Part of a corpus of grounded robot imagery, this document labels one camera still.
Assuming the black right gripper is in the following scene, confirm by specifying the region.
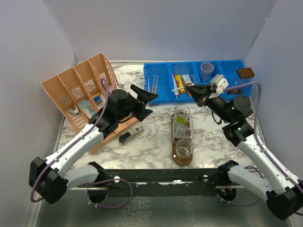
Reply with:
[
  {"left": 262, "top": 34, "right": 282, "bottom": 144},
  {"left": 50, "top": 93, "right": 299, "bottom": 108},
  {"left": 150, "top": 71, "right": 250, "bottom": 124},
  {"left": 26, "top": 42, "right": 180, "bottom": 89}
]
[{"left": 186, "top": 83, "right": 232, "bottom": 123}]

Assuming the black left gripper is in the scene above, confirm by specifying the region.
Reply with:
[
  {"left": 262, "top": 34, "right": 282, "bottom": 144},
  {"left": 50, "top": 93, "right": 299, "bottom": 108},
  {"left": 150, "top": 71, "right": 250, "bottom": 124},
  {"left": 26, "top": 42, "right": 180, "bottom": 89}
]
[{"left": 117, "top": 85, "right": 159, "bottom": 121}]

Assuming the white toothbrush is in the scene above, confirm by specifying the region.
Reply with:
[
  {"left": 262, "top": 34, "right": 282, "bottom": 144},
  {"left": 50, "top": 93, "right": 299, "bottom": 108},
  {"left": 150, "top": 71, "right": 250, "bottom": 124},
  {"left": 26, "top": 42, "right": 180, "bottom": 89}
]
[{"left": 171, "top": 83, "right": 195, "bottom": 92}]

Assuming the lime green toothpaste tube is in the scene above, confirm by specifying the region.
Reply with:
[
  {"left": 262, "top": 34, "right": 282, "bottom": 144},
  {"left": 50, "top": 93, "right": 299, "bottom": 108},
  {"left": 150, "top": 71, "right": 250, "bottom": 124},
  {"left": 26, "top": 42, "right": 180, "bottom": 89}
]
[{"left": 176, "top": 115, "right": 186, "bottom": 124}]

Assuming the white tube black cap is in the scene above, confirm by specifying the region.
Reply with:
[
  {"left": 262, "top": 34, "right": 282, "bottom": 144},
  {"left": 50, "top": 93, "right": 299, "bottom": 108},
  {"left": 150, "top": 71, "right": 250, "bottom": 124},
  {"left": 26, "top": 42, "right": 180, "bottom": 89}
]
[{"left": 174, "top": 123, "right": 187, "bottom": 138}]

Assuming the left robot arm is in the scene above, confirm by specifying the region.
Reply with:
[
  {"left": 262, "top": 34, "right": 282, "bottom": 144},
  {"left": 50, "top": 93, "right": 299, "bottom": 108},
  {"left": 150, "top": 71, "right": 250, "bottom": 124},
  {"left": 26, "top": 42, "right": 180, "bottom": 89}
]
[{"left": 29, "top": 85, "right": 158, "bottom": 204}]

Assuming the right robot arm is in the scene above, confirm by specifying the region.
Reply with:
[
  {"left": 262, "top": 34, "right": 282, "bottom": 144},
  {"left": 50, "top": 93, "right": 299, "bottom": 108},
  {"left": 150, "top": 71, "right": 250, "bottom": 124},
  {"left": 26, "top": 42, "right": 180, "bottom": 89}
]
[{"left": 186, "top": 85, "right": 303, "bottom": 220}]

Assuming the clear cup on tray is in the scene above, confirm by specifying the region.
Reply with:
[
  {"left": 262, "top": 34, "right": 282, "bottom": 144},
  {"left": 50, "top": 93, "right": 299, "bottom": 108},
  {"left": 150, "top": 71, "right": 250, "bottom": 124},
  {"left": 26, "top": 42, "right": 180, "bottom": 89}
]
[
  {"left": 176, "top": 139, "right": 194, "bottom": 159},
  {"left": 174, "top": 105, "right": 190, "bottom": 123}
]

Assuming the yellow toothpaste tube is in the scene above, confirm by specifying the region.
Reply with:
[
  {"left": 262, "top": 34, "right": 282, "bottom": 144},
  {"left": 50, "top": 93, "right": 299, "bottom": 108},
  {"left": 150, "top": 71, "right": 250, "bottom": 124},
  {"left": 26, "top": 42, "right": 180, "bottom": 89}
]
[{"left": 175, "top": 75, "right": 186, "bottom": 94}]

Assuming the clear front cup on tray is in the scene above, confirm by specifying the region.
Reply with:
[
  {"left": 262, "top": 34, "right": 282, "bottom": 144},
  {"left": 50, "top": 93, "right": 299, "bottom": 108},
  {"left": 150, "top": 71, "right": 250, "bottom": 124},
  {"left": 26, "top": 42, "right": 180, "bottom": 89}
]
[{"left": 176, "top": 139, "right": 194, "bottom": 159}]

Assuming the brown wooden tray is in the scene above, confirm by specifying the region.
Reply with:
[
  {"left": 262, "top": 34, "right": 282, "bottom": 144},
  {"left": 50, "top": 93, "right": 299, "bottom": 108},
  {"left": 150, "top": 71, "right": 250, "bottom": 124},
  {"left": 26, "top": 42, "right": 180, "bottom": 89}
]
[{"left": 171, "top": 114, "right": 193, "bottom": 166}]

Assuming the clear cup in bin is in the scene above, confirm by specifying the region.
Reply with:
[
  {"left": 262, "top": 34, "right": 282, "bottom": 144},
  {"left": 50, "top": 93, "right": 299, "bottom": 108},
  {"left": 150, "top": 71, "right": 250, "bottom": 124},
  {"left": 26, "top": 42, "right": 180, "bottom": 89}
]
[{"left": 204, "top": 77, "right": 213, "bottom": 85}]

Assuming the white tube orange cap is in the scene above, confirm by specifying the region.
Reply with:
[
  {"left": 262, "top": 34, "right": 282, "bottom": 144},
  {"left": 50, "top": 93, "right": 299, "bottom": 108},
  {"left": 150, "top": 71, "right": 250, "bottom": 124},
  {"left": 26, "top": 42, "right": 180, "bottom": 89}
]
[{"left": 181, "top": 74, "right": 193, "bottom": 85}]

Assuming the lilac plastic cup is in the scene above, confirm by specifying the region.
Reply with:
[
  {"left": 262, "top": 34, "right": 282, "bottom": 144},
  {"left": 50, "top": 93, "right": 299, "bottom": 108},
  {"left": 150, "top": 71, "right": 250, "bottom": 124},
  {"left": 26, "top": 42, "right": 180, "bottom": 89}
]
[{"left": 200, "top": 62, "right": 214, "bottom": 78}]

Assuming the blue bin with toothbrushes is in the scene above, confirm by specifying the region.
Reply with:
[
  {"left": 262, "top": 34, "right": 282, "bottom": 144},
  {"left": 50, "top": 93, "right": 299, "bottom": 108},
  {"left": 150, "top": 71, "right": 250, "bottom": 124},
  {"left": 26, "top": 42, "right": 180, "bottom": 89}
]
[{"left": 143, "top": 62, "right": 172, "bottom": 105}]

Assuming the blue bin with toothpastes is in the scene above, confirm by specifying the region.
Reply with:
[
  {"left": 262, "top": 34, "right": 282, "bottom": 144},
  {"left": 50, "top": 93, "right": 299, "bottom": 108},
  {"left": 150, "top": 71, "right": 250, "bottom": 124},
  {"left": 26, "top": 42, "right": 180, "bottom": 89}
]
[{"left": 170, "top": 61, "right": 198, "bottom": 104}]

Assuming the blue bin with jar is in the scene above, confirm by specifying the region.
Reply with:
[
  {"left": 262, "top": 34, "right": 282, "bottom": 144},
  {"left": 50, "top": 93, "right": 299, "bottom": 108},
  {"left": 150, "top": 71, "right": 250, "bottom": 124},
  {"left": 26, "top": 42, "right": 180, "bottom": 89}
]
[{"left": 219, "top": 60, "right": 252, "bottom": 101}]

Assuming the clear textured glass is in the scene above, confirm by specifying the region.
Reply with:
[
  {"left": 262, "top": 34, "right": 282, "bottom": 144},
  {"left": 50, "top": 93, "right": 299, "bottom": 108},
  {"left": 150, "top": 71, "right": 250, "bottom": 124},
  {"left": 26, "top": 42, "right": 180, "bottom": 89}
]
[{"left": 173, "top": 120, "right": 194, "bottom": 140}]

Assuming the black silver stapler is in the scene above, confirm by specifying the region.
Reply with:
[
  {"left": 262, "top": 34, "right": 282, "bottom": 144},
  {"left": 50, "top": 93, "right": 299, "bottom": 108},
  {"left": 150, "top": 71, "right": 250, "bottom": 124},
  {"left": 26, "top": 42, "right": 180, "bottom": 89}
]
[{"left": 118, "top": 126, "right": 144, "bottom": 146}]

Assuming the blue white box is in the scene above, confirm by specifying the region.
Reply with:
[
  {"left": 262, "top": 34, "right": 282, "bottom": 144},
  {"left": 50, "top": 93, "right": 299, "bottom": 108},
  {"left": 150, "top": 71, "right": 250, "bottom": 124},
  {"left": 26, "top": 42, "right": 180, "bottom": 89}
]
[{"left": 93, "top": 94, "right": 105, "bottom": 110}]

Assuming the clear jar brown lid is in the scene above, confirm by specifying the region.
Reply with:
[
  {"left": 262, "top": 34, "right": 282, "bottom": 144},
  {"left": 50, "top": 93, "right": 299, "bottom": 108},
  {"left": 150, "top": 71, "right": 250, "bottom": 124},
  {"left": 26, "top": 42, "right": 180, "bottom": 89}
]
[{"left": 231, "top": 67, "right": 255, "bottom": 96}]

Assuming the light blue razor package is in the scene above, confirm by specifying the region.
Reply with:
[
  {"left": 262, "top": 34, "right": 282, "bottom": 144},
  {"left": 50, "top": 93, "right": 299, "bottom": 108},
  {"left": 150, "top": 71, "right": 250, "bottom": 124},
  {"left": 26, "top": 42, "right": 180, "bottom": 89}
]
[{"left": 78, "top": 99, "right": 99, "bottom": 120}]

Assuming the peach desk organizer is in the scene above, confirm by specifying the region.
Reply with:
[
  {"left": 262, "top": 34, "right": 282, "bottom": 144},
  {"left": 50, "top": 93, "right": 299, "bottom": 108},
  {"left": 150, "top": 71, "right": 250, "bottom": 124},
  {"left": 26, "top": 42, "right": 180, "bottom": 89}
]
[{"left": 40, "top": 52, "right": 143, "bottom": 156}]

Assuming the small white clip tool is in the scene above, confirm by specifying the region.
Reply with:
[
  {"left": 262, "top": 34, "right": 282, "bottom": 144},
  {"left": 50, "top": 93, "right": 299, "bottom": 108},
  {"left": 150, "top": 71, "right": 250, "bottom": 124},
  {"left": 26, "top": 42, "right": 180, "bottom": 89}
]
[{"left": 68, "top": 105, "right": 80, "bottom": 115}]

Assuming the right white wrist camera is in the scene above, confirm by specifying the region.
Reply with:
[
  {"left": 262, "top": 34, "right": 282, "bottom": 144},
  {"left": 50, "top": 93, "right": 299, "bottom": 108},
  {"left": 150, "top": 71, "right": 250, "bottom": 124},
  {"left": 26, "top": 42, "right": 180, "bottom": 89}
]
[{"left": 209, "top": 74, "right": 229, "bottom": 98}]

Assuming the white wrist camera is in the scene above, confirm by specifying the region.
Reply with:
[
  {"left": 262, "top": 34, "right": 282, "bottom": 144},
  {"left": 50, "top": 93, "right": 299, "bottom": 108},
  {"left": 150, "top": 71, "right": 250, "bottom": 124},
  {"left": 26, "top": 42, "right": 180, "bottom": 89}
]
[
  {"left": 209, "top": 74, "right": 229, "bottom": 98},
  {"left": 118, "top": 84, "right": 125, "bottom": 89}
]

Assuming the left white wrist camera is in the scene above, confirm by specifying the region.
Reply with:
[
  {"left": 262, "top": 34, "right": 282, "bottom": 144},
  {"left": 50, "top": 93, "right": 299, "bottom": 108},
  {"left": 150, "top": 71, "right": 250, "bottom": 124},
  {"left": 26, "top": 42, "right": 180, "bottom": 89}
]
[{"left": 118, "top": 84, "right": 125, "bottom": 89}]

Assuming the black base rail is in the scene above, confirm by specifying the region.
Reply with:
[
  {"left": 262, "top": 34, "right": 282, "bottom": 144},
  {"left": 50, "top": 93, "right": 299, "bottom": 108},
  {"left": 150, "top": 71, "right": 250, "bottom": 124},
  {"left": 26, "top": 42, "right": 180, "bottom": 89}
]
[{"left": 94, "top": 168, "right": 231, "bottom": 197}]

